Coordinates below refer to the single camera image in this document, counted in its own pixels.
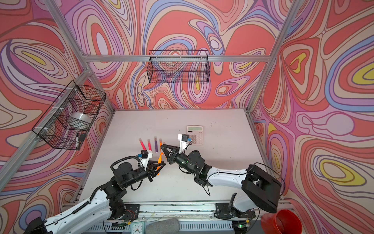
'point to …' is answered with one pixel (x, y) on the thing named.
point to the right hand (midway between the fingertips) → (161, 150)
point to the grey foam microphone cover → (166, 226)
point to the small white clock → (137, 227)
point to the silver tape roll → (84, 117)
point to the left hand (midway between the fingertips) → (165, 164)
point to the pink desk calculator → (196, 132)
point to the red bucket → (282, 222)
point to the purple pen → (156, 143)
